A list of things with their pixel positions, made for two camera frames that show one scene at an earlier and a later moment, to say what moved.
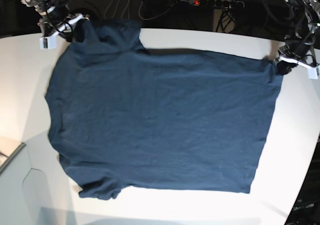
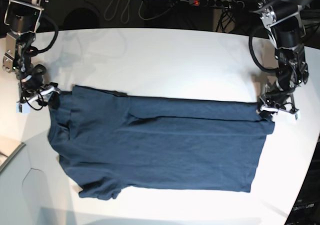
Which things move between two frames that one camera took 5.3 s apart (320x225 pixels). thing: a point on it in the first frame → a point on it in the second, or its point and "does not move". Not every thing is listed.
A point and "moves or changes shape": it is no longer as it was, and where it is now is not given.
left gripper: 51,27 → 39,95
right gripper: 302,53 → 282,100
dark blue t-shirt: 121,116 moves or changes shape
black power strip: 217,2 does not move
